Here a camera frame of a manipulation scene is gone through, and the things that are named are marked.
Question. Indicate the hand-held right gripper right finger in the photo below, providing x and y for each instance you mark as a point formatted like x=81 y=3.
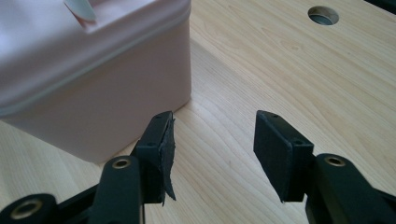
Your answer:
x=280 y=155

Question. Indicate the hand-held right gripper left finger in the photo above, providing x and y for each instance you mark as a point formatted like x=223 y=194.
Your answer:
x=152 y=149

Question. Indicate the pink storage box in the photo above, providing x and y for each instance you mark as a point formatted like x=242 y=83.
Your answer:
x=93 y=77

